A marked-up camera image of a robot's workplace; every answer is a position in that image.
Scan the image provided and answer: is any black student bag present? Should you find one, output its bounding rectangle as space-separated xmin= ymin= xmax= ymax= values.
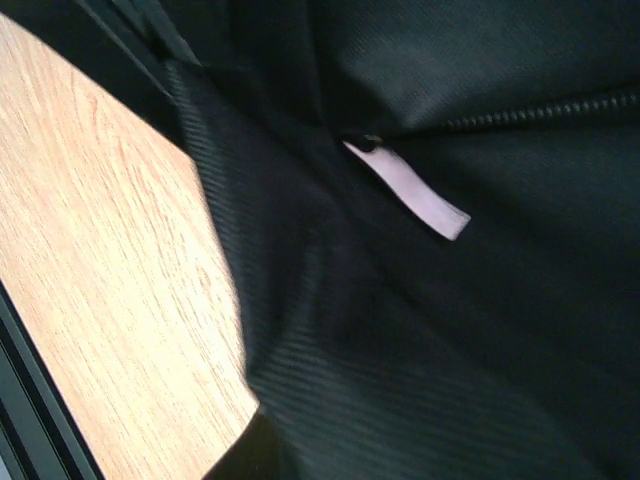
xmin=1 ymin=1 xmax=639 ymax=479

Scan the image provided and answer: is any black aluminium frame rail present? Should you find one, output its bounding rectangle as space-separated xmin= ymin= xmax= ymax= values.
xmin=1 ymin=288 xmax=104 ymax=480

